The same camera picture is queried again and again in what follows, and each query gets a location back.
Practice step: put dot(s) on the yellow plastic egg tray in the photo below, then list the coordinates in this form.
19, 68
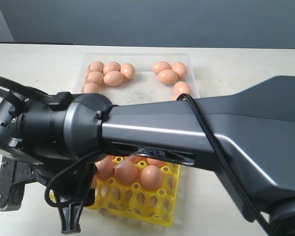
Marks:
133, 201

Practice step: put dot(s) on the clear plastic box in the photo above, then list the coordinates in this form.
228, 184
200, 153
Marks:
145, 87

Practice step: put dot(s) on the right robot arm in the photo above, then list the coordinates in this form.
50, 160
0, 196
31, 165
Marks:
247, 139

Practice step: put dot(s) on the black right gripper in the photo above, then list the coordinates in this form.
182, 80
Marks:
68, 189

